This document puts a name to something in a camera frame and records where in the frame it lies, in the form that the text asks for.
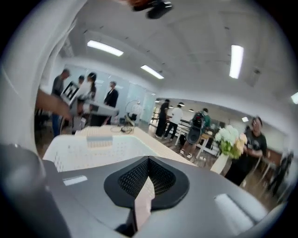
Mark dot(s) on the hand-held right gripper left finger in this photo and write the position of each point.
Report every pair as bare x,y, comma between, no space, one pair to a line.
93,200

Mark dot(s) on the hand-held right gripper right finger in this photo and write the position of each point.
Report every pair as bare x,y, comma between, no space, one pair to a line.
200,200

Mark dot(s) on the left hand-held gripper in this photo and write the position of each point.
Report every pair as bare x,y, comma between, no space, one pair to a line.
71,91

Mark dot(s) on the white plastic laundry basket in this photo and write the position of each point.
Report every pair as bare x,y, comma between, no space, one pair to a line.
69,153

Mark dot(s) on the person's left forearm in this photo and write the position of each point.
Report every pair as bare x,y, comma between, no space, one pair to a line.
52,103

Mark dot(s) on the round metal hoop stand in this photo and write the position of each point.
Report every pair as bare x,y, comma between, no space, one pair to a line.
133,111

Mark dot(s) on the white vase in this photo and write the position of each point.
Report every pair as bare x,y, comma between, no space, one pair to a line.
221,163

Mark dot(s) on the white desk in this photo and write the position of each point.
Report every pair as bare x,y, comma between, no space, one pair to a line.
208,139

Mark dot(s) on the long ceiling light panel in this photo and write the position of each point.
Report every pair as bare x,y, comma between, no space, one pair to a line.
236,61
104,47
152,71
295,98

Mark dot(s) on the white and yellow flower bouquet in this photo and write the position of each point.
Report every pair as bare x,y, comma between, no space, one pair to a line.
229,141

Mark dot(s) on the red and black backpack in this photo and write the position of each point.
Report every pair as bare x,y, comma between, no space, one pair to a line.
198,119

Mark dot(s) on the dark chair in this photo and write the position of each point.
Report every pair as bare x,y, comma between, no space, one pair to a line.
282,172

